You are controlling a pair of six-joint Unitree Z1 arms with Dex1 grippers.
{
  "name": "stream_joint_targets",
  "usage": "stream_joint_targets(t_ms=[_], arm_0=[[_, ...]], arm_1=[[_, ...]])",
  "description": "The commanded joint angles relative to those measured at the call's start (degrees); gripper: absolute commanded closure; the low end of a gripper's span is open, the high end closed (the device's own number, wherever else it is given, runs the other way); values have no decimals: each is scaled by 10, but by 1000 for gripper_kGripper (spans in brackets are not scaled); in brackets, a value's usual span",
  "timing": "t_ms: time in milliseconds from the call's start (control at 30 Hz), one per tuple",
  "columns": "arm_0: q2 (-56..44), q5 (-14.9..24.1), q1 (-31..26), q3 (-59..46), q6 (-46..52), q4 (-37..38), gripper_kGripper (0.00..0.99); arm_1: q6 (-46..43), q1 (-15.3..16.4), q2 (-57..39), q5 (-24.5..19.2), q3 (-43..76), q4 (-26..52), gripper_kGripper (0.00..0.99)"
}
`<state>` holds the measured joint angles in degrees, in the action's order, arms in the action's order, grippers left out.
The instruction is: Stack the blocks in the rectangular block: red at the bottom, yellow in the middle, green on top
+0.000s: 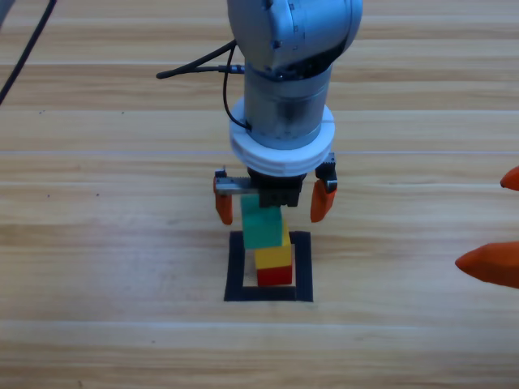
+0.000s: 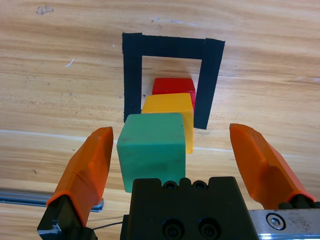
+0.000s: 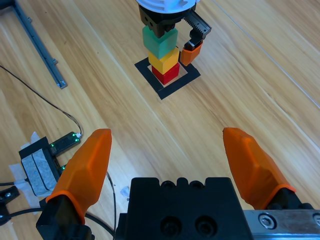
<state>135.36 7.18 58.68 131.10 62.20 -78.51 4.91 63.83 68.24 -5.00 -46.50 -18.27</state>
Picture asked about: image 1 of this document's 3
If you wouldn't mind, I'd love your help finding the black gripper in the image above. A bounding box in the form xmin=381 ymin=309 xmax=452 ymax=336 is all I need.
xmin=213 ymin=152 xmax=339 ymax=226

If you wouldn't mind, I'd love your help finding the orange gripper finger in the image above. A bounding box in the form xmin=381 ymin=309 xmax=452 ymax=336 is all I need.
xmin=454 ymin=242 xmax=519 ymax=289
xmin=500 ymin=165 xmax=519 ymax=190

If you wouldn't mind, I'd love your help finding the green wooden block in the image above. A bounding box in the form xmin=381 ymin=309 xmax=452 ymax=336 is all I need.
xmin=240 ymin=194 xmax=284 ymax=250

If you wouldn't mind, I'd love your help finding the yellow wooden block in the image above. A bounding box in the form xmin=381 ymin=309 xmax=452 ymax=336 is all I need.
xmin=253 ymin=220 xmax=293 ymax=271

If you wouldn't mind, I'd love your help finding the red wooden block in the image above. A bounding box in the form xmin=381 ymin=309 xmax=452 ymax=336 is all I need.
xmin=256 ymin=265 xmax=294 ymax=287

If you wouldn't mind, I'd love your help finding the black tape square outline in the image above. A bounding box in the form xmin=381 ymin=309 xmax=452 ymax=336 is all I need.
xmin=223 ymin=230 xmax=314 ymax=303

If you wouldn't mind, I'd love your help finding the thin wrist cable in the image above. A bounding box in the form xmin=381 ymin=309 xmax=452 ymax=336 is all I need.
xmin=221 ymin=40 xmax=253 ymax=131

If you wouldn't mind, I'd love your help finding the black camera cable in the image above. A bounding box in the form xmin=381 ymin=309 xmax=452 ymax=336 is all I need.
xmin=156 ymin=39 xmax=247 ymax=80

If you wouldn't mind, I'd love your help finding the thick black hanging cable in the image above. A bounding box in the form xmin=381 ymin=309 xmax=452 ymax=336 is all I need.
xmin=0 ymin=0 xmax=58 ymax=105

